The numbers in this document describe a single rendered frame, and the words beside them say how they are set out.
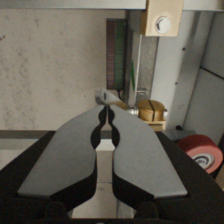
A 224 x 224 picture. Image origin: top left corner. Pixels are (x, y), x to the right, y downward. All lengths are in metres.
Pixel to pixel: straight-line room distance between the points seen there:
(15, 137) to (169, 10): 0.35
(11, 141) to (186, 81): 0.50
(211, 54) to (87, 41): 0.79
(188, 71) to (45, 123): 1.18
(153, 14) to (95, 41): 0.87
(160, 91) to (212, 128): 0.19
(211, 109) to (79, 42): 0.88
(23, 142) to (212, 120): 0.46
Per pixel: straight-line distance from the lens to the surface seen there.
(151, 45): 0.42
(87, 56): 1.14
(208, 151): 0.32
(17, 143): 0.38
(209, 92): 0.52
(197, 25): 0.54
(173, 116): 0.61
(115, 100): 0.16
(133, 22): 0.41
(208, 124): 0.52
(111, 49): 0.41
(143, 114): 0.29
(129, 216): 0.74
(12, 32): 1.27
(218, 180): 0.45
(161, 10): 0.27
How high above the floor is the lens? 1.11
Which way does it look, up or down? 60 degrees down
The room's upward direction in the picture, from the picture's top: 179 degrees clockwise
